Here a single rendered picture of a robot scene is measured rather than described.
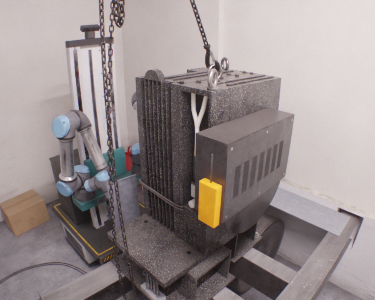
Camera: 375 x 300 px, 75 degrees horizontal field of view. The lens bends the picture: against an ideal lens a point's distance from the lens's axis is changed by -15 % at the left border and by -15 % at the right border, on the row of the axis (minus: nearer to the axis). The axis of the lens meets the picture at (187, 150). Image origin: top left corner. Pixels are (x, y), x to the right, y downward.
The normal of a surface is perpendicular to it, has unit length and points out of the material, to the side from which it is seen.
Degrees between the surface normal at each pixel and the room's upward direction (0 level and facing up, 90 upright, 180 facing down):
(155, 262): 0
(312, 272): 0
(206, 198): 90
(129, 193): 90
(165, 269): 0
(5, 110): 90
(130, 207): 90
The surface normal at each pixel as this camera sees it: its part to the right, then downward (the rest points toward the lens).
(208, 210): -0.71, 0.29
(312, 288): 0.00, -0.91
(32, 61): 0.70, 0.29
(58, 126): -0.31, 0.27
